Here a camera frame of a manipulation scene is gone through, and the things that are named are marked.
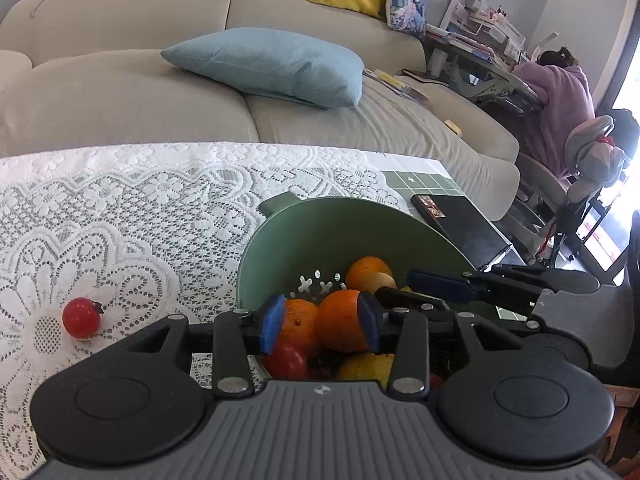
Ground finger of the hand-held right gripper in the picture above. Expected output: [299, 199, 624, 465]
[406, 265, 601, 311]
[375, 286, 458, 315]

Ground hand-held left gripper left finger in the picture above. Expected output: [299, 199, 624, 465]
[117, 294, 287, 396]

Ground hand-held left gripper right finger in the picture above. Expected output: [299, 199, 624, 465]
[356, 292, 528, 395]

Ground small tangerine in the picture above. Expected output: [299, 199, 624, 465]
[279, 298, 321, 358]
[316, 290, 371, 353]

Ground large orange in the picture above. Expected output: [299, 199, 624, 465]
[345, 256, 394, 295]

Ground green colander bowl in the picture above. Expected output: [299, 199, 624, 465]
[236, 191, 481, 396]

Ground yellow lemon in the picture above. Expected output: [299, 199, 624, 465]
[336, 351, 396, 388]

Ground black notebook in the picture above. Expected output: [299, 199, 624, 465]
[411, 193, 512, 271]

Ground grey desk chair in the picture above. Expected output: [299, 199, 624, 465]
[515, 115, 631, 261]

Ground grey jacket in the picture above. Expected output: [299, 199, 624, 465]
[565, 115, 628, 203]

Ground white lace tablecloth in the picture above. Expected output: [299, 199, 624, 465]
[0, 142, 451, 480]

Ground magazines on sofa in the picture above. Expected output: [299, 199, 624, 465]
[365, 67, 431, 106]

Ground cluttered grey desk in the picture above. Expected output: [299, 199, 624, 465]
[425, 0, 546, 111]

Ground light blue pillow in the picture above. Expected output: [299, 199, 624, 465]
[161, 27, 366, 110]

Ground beige sofa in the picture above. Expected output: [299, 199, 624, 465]
[0, 0, 521, 221]

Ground floral patterned cushion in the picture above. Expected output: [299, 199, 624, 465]
[386, 0, 427, 38]

